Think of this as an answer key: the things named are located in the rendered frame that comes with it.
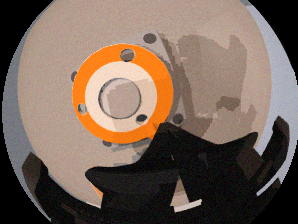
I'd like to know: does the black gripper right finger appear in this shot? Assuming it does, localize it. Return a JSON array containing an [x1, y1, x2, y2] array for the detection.
[[164, 121, 258, 202]]

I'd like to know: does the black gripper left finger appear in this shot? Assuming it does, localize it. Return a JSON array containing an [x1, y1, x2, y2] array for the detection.
[[85, 123, 180, 206]]

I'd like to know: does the orange round plate with centre hole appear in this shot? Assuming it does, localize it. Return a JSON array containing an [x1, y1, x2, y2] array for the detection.
[[72, 43, 174, 144]]

